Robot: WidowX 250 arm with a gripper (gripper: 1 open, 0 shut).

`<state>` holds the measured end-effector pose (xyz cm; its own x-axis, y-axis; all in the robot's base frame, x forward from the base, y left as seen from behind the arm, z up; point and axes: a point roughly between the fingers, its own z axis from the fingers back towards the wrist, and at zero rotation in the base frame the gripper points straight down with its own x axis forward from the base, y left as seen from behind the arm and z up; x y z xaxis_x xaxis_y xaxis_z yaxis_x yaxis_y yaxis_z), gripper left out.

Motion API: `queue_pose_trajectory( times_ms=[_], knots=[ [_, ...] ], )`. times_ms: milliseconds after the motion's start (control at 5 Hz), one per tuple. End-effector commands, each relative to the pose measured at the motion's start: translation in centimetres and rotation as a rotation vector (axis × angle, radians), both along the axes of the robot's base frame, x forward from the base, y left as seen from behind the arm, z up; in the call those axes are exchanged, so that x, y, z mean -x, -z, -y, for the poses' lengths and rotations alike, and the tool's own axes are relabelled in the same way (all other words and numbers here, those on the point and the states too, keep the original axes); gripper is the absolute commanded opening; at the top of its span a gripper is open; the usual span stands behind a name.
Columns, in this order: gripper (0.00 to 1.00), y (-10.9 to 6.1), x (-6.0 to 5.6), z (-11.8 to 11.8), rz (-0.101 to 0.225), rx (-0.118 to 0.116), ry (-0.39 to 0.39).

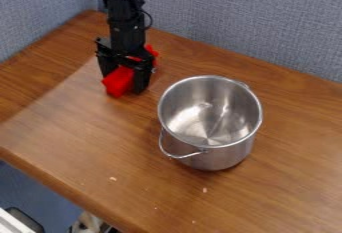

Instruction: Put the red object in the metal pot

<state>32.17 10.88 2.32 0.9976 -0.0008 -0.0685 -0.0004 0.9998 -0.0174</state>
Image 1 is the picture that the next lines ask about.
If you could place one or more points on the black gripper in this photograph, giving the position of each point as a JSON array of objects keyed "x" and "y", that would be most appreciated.
[{"x": 125, "y": 40}]

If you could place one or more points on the red rectangular block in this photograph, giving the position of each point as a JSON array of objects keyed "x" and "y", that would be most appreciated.
[{"x": 117, "y": 82}]

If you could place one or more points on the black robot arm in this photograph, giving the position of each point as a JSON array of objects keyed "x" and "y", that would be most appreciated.
[{"x": 124, "y": 9}]

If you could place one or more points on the stainless steel pot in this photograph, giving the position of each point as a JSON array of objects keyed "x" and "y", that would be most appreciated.
[{"x": 210, "y": 116}]

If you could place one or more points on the white object under table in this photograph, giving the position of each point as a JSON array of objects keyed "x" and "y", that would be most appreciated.
[{"x": 89, "y": 224}]

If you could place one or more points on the black and white floor object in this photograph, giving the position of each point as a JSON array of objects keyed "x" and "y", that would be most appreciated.
[{"x": 16, "y": 222}]

